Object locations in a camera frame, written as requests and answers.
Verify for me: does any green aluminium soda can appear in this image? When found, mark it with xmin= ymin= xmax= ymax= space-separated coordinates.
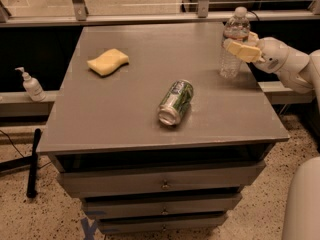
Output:
xmin=158 ymin=80 xmax=194 ymax=126

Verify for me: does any black cable on floor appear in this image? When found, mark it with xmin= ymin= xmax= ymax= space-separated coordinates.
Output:
xmin=0 ymin=129 xmax=26 ymax=159

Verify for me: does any black stand leg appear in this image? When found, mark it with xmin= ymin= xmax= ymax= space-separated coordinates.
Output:
xmin=0 ymin=128 xmax=41 ymax=198

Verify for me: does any bottom grey drawer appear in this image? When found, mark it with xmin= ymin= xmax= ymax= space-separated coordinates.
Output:
xmin=98 ymin=212 xmax=227 ymax=235

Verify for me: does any white pump dispenser bottle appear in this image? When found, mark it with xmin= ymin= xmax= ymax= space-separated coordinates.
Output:
xmin=16 ymin=67 xmax=46 ymax=102

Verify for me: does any middle grey drawer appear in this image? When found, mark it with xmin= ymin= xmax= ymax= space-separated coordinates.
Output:
xmin=82 ymin=193 xmax=242 ymax=219

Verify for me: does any yellow sponge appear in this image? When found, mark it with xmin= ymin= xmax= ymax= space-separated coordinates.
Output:
xmin=87 ymin=49 xmax=129 ymax=77

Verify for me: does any top grey drawer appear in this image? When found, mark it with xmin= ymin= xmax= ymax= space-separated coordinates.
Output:
xmin=57 ymin=161 xmax=266 ymax=198

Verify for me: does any grey drawer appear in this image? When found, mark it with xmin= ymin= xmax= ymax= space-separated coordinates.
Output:
xmin=82 ymin=193 xmax=242 ymax=219
xmin=98 ymin=212 xmax=227 ymax=235
xmin=57 ymin=161 xmax=266 ymax=198

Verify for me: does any grey drawer cabinet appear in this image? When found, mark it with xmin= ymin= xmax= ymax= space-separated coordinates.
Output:
xmin=37 ymin=21 xmax=290 ymax=236

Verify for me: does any clear plastic water bottle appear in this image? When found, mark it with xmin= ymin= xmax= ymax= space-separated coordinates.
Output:
xmin=219 ymin=7 xmax=251 ymax=79

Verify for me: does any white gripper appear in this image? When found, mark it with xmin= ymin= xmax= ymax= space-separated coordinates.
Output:
xmin=223 ymin=31 xmax=289 ymax=74

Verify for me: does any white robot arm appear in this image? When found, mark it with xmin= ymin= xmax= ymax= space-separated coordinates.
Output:
xmin=222 ymin=32 xmax=320 ymax=240

